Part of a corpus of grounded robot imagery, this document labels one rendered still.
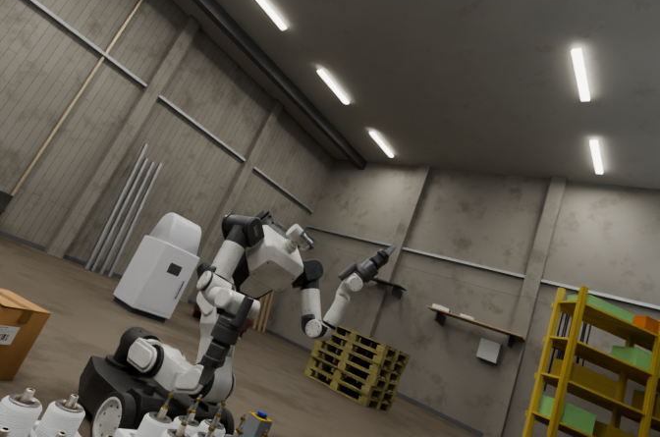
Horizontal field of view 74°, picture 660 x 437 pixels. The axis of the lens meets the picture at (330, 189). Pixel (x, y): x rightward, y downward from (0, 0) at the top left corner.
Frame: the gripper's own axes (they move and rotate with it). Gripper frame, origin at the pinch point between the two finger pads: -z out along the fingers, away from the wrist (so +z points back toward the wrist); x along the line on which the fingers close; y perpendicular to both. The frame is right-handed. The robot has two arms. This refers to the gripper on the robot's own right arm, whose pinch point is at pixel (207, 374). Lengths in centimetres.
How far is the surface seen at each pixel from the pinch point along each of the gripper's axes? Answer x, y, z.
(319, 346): -541, 29, 1
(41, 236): -658, -526, -20
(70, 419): 20.1, -24.4, -20.0
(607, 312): -444, 364, 185
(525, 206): -830, 358, 454
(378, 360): -484, 110, 15
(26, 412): 29.4, -31.4, -19.4
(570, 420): -448, 349, 40
